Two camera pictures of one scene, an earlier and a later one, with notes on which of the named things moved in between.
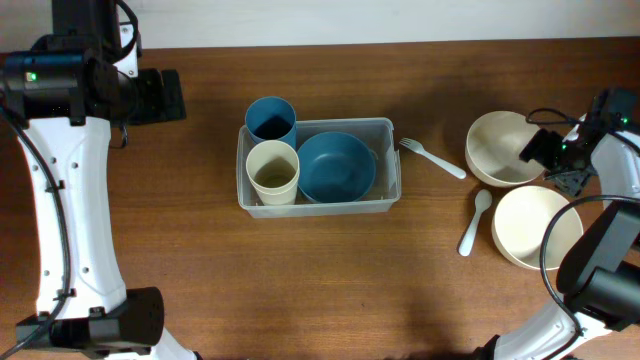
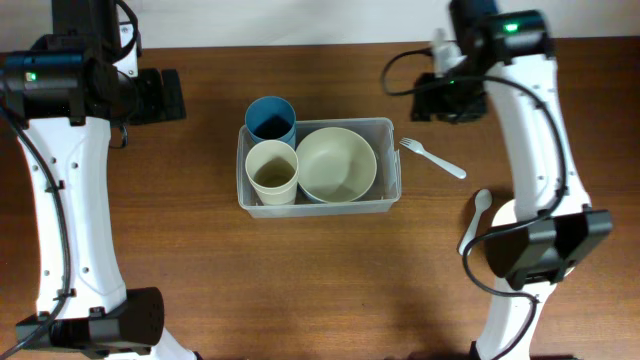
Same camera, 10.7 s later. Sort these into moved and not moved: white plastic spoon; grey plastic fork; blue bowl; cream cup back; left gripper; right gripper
Moved: blue bowl; right gripper
Not moved: left gripper; white plastic spoon; cream cup back; grey plastic fork
